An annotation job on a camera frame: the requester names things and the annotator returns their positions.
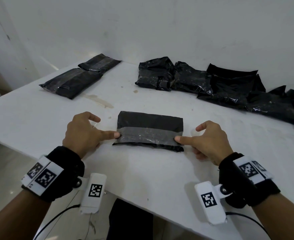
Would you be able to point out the person's left hand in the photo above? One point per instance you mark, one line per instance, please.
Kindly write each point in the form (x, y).
(82, 134)

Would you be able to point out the black wristband with markers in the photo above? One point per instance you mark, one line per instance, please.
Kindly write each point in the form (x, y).
(67, 167)
(232, 177)

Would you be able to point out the person's right hand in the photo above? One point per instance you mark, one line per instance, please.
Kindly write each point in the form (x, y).
(212, 144)

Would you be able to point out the crinkled black plastic bag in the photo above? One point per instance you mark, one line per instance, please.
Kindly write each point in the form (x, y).
(149, 119)

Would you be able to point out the black left wristband with markers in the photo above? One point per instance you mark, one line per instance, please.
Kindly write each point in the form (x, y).
(67, 167)

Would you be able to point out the black right wristband with markers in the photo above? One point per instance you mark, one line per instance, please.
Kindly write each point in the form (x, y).
(232, 177)

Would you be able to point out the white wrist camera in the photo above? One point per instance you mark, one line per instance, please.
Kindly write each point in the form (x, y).
(212, 212)
(93, 204)

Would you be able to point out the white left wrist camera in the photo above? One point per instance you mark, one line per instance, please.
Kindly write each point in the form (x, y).
(93, 204)

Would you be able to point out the row of black plastic packets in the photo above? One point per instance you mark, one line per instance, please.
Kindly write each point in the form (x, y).
(224, 89)

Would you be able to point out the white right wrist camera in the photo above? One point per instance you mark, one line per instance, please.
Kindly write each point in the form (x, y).
(212, 212)

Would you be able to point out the clear tape strip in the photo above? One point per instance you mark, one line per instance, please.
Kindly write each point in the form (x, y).
(149, 136)

